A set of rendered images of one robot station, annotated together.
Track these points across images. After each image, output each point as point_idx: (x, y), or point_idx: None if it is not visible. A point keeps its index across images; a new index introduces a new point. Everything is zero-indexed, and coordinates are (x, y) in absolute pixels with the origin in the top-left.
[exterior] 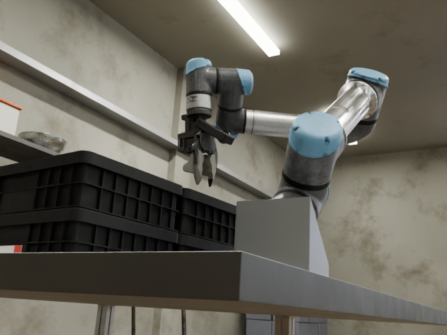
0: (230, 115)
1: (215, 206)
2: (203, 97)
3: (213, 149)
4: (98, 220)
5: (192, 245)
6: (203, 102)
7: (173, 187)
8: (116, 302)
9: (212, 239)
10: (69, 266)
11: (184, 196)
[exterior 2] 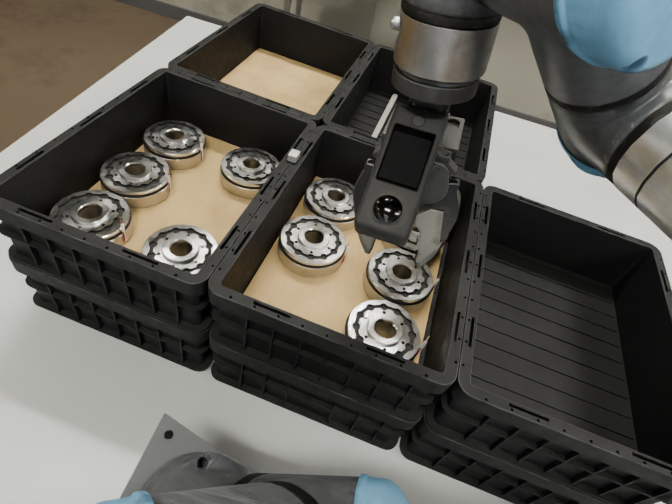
0: (559, 113)
1: (299, 338)
2: (412, 34)
3: (435, 200)
4: (38, 277)
5: (231, 358)
6: (410, 56)
7: (165, 280)
8: None
9: (288, 370)
10: None
11: (208, 296)
